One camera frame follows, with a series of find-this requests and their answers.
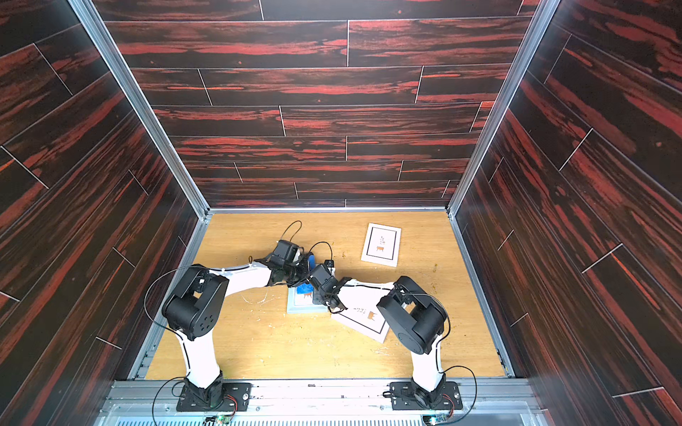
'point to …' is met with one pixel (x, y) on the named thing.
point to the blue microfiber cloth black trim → (305, 288)
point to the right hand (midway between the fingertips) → (326, 290)
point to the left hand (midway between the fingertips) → (318, 274)
